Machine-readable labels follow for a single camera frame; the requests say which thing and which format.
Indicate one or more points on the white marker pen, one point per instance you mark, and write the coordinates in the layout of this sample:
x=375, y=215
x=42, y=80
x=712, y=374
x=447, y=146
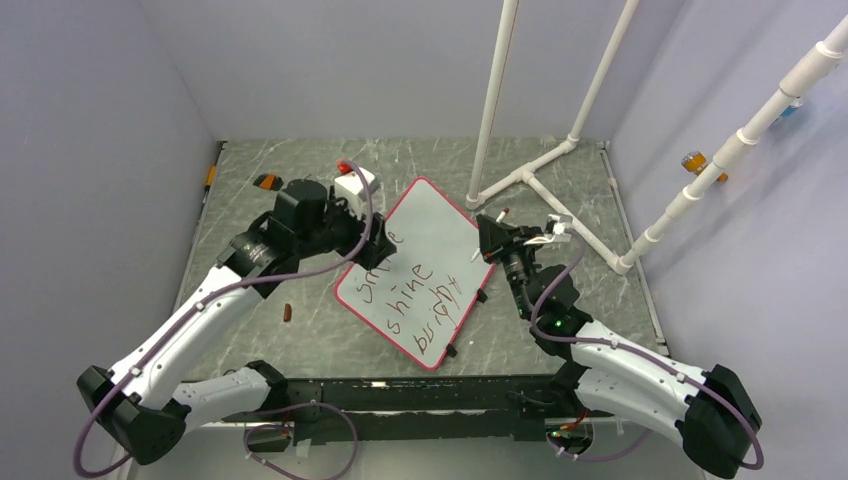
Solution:
x=491, y=232

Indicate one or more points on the blue wall fitting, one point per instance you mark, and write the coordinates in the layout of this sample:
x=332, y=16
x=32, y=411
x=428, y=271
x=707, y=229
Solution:
x=792, y=107

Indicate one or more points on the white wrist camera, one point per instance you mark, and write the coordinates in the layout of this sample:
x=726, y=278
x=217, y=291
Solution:
x=558, y=229
x=348, y=185

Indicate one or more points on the white pvc pipe frame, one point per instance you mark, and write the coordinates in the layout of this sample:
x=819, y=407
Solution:
x=526, y=173

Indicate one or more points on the white pipe on wall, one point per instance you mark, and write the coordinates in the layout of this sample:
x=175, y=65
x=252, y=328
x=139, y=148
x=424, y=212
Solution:
x=816, y=64

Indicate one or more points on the aluminium frame rail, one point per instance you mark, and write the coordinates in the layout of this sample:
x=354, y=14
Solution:
x=148, y=434

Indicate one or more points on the orange yellow wall fitting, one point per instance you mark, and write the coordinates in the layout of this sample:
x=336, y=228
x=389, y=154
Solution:
x=694, y=162

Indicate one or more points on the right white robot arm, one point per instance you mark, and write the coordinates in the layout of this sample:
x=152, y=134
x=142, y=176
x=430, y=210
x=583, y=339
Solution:
x=706, y=412

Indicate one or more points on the red framed whiteboard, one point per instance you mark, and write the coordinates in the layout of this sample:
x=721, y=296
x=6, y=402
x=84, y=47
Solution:
x=419, y=298

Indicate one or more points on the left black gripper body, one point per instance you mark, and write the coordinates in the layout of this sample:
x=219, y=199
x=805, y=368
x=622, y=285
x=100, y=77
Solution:
x=367, y=256

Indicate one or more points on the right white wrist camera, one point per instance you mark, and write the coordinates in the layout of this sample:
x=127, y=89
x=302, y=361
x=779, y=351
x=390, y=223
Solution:
x=558, y=229

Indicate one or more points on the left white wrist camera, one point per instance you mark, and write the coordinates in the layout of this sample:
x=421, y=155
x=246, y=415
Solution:
x=348, y=185

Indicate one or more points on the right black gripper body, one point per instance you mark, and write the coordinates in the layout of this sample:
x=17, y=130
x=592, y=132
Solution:
x=510, y=245

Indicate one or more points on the black orange brush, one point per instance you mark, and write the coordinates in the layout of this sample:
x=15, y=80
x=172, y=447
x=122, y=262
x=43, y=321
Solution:
x=269, y=182

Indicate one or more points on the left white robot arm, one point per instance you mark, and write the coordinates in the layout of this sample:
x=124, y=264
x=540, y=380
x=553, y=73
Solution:
x=144, y=401

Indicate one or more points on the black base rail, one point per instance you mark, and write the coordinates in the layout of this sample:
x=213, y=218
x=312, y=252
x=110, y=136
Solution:
x=521, y=407

